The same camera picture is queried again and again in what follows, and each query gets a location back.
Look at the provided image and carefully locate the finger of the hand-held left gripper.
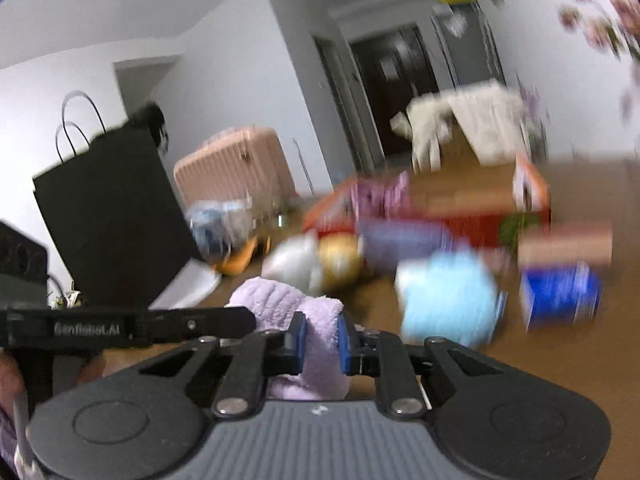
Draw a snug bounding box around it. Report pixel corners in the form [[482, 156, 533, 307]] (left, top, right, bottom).
[[0, 306, 257, 351]]

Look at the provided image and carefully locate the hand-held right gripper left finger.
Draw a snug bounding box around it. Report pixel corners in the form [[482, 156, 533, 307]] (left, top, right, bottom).
[[139, 313, 307, 419]]

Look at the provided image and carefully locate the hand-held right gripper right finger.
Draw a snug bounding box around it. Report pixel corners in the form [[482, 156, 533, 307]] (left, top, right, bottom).
[[338, 313, 503, 418]]

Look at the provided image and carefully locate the lilac fluffy cloth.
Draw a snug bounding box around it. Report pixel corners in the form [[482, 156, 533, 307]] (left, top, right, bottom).
[[225, 276, 351, 402]]

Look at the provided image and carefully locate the white plush toy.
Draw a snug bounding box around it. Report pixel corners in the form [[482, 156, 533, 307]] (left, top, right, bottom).
[[261, 234, 325, 295]]

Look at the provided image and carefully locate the yellow plush toy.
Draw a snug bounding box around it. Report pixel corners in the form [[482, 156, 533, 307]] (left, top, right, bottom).
[[316, 233, 367, 289]]

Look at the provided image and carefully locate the light blue plush toy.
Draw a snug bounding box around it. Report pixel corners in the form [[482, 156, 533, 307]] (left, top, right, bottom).
[[395, 251, 507, 349]]

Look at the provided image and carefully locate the purple knitted cloth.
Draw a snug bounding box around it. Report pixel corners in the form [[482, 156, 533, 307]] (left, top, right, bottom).
[[357, 217, 470, 275]]

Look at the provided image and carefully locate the orange cardboard box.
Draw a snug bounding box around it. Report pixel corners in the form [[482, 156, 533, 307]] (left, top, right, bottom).
[[302, 155, 552, 252]]

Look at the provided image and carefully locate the person's left hand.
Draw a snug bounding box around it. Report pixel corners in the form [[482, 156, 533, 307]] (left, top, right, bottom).
[[0, 352, 108, 413]]

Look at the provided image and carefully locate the orange plastic item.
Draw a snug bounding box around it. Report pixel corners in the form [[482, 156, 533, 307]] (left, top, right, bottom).
[[214, 236, 260, 277]]

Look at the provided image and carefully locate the black paper bag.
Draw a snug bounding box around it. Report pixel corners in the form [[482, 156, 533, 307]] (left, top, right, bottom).
[[32, 90, 207, 309]]

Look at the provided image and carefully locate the clear plastic bag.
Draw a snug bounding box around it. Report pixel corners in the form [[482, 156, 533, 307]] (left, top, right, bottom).
[[187, 199, 257, 262]]

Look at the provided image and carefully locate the pink suitcase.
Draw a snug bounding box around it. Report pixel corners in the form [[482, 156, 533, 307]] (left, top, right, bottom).
[[172, 127, 297, 222]]

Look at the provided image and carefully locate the dark fuzzy object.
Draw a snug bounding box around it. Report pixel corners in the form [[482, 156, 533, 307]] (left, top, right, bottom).
[[124, 102, 169, 155]]

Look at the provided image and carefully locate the blue box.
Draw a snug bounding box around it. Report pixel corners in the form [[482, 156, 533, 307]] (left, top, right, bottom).
[[519, 261, 602, 332]]

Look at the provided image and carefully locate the brown cardboard box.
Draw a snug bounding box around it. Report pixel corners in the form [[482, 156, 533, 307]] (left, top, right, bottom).
[[516, 221, 614, 269]]

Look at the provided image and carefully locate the cream coat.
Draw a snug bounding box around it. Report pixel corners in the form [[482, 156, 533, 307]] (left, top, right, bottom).
[[390, 81, 527, 172]]

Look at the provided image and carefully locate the dark door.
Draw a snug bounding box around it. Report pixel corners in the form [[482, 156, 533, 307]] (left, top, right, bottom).
[[349, 24, 442, 161]]

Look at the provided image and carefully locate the dried pink rose bouquet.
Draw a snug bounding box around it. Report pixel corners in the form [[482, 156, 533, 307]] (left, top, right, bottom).
[[556, 0, 640, 63]]

